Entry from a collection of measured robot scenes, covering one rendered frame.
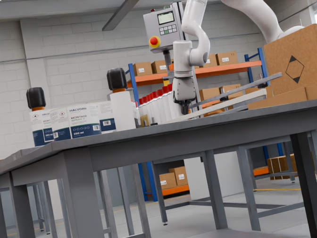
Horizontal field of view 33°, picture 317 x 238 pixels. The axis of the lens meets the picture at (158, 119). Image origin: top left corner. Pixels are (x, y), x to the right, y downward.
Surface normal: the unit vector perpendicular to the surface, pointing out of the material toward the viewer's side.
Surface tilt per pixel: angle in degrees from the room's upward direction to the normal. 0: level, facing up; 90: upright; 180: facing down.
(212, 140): 90
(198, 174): 90
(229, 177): 90
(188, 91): 114
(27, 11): 90
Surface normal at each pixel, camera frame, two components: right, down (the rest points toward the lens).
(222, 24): 0.33, -0.13
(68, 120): -0.11, -0.05
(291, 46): -0.89, 0.14
